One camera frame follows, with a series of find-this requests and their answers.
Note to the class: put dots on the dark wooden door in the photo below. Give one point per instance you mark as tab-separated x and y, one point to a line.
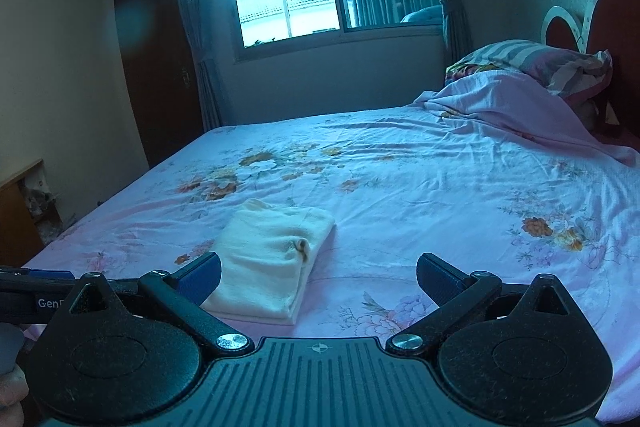
155	72

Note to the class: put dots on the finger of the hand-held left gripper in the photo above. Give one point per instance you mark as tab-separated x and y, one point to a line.
50	275

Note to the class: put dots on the pink blanket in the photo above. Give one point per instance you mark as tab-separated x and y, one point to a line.
510	107

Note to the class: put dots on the person's left hand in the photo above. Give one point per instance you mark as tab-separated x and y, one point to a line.
11	397

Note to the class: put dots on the bed with floral sheet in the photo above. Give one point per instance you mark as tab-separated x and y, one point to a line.
425	187

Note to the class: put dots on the cream knit sweater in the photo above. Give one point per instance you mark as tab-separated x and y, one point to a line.
270	252

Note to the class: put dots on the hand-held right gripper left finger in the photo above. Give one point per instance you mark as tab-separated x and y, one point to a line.
200	279

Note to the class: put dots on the teal cloth bundle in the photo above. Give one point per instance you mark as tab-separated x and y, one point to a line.
422	14

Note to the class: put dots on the wooden nightstand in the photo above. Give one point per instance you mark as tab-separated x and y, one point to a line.
17	217

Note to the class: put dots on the red and white headboard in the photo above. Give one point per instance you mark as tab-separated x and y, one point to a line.
620	22

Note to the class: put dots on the striped pillow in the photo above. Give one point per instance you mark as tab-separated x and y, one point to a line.
530	59

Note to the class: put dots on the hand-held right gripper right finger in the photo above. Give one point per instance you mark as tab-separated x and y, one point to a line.
440	281

